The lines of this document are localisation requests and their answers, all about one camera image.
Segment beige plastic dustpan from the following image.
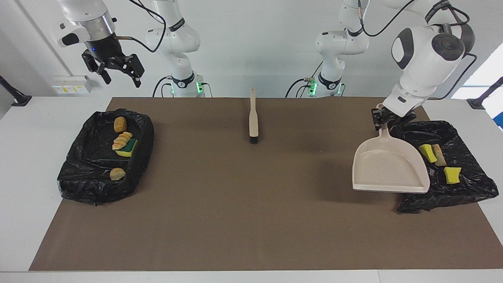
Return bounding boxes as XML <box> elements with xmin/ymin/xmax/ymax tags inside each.
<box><xmin>352</xmin><ymin>103</ymin><xmax>431</xmax><ymax>194</ymax></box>

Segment yellow green sponge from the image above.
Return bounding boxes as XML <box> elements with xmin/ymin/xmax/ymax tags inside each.
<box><xmin>116</xmin><ymin>138</ymin><xmax>138</xmax><ymax>157</ymax></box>
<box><xmin>419</xmin><ymin>144</ymin><xmax>438</xmax><ymax>164</ymax></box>

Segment wavy all-yellow sponge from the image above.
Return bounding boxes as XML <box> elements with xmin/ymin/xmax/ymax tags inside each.
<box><xmin>444</xmin><ymin>167</ymin><xmax>462</xmax><ymax>184</ymax></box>

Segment wooden hand brush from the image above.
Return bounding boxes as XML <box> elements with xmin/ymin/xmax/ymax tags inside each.
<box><xmin>249</xmin><ymin>88</ymin><xmax>259</xmax><ymax>144</ymax></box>

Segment rectangular bin with black bag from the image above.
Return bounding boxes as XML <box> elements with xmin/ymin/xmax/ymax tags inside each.
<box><xmin>57</xmin><ymin>109</ymin><xmax>155</xmax><ymax>206</ymax></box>

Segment pink bin with black bag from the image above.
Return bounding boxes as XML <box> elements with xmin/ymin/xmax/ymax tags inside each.
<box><xmin>389</xmin><ymin>120</ymin><xmax>499</xmax><ymax>214</ymax></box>

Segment black stand foot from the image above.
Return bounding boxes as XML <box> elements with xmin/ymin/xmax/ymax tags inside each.
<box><xmin>0</xmin><ymin>75</ymin><xmax>32</xmax><ymax>107</ymax></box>
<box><xmin>467</xmin><ymin>77</ymin><xmax>503</xmax><ymax>110</ymax></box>

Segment brown table mat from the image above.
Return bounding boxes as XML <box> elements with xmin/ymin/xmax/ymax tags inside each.
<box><xmin>29</xmin><ymin>97</ymin><xmax>503</xmax><ymax>272</ymax></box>

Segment black right base cable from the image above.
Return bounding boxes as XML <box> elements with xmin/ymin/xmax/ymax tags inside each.
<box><xmin>152</xmin><ymin>77</ymin><xmax>173</xmax><ymax>97</ymax></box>

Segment black base cable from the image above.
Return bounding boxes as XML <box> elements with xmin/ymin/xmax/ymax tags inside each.
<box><xmin>285</xmin><ymin>61</ymin><xmax>325</xmax><ymax>97</ymax></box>
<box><xmin>152</xmin><ymin>77</ymin><xmax>173</xmax><ymax>97</ymax></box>

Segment white wall socket box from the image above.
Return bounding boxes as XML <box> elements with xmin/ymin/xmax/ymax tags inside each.
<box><xmin>52</xmin><ymin>75</ymin><xmax>94</xmax><ymax>96</ymax></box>

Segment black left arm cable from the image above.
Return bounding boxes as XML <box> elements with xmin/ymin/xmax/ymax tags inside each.
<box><xmin>356</xmin><ymin>0</ymin><xmax>478</xmax><ymax>101</ymax></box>

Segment black left base cable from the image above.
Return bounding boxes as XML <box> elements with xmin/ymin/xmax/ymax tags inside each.
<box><xmin>285</xmin><ymin>61</ymin><xmax>325</xmax><ymax>97</ymax></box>

